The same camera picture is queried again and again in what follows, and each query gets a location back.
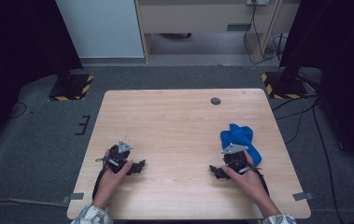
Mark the white power strip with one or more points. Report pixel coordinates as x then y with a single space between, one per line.
257 2

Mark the light wooden desk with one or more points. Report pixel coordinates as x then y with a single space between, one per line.
196 17

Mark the dark curtain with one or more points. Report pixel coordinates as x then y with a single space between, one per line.
336 46
16 46

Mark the blue cloth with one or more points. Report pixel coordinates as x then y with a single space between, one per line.
241 137

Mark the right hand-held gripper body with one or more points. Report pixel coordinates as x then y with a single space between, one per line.
235 157

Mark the dark round object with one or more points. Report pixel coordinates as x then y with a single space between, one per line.
175 35

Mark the black stand with striped base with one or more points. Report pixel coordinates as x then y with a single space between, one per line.
72 88
285 85

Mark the person's left hand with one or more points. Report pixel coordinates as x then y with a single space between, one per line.
110 185

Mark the grey tape piece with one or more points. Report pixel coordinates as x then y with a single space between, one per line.
303 196
75 196

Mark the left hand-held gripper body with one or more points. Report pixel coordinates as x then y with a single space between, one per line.
117 155

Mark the white cabinet panel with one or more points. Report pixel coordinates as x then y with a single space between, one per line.
100 28

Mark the person's right hand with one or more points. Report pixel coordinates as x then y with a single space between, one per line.
247 183

